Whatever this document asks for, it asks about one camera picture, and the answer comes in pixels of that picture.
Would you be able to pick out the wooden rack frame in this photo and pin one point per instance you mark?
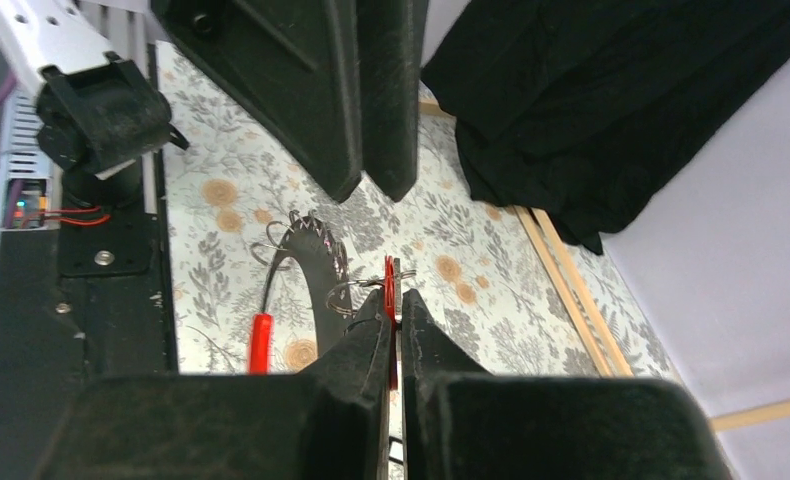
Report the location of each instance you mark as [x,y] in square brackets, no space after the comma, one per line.
[594,331]

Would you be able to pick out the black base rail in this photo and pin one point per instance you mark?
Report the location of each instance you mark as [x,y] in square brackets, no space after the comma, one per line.
[87,337]

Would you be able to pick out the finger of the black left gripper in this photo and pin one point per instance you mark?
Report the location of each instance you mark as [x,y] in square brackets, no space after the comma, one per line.
[291,65]
[390,37]

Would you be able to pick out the floral table cover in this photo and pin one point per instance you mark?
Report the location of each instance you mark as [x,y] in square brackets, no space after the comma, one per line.
[235,186]

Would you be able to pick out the metal keyring with red handle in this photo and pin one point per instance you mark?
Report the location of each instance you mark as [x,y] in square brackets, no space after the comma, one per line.
[306,305]

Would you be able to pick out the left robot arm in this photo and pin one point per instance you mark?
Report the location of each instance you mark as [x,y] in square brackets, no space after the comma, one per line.
[98,110]

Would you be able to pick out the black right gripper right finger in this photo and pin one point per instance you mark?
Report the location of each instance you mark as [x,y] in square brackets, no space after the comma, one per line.
[462,422]

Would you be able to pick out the red key tag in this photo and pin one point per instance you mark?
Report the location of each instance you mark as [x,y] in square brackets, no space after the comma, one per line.
[391,298]

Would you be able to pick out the black garment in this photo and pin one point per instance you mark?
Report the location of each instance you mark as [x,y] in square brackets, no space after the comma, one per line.
[586,109]

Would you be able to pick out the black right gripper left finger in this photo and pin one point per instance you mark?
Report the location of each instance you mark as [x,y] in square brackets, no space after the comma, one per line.
[327,421]

